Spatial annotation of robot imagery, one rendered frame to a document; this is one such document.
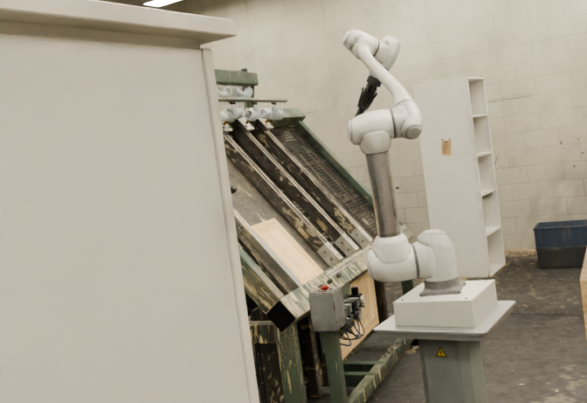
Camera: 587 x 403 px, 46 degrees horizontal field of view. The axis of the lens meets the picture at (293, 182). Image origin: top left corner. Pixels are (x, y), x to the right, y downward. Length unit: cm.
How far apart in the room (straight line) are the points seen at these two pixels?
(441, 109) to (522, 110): 148
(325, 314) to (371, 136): 80
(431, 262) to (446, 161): 430
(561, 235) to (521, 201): 124
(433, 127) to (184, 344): 666
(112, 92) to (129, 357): 27
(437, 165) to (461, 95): 76
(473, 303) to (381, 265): 42
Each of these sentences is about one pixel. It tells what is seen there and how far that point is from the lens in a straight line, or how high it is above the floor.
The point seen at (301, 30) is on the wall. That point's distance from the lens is 969.
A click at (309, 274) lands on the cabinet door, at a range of 362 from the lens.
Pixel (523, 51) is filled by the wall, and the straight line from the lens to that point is 855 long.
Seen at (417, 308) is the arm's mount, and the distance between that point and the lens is 306.
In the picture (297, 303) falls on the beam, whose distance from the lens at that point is 325.
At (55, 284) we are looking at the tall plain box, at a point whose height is 149.
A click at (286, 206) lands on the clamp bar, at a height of 125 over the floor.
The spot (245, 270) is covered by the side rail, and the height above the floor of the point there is 105.
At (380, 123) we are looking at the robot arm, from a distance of 298.
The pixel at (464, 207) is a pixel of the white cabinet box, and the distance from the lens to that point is 734.
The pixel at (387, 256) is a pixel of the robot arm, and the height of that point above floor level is 106.
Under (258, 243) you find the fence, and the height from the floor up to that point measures 113.
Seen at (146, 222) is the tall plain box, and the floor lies 153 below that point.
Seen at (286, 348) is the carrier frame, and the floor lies 68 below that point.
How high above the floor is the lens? 159
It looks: 3 degrees down
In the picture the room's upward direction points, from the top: 8 degrees counter-clockwise
